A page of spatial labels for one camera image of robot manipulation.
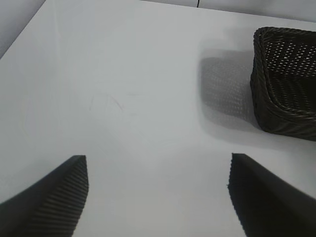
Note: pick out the dark brown wicker basket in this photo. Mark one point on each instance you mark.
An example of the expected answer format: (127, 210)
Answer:
(284, 74)

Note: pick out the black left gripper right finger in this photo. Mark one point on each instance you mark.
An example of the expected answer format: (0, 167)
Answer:
(266, 205)

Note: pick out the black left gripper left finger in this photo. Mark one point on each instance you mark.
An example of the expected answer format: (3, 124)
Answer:
(49, 202)

